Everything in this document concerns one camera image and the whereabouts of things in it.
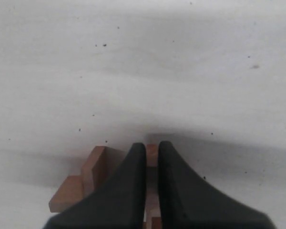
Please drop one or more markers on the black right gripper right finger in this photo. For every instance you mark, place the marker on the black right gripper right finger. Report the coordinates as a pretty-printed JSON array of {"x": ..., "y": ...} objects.
[{"x": 187, "y": 201}]

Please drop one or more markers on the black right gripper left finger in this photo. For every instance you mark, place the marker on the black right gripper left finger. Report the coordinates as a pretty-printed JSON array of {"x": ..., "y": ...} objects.
[{"x": 119, "y": 203}]

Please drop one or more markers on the wooden notched piece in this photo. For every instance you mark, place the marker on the wooden notched piece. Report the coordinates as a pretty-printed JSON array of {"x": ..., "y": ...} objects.
[
  {"x": 152, "y": 207},
  {"x": 69, "y": 193},
  {"x": 99, "y": 166}
]

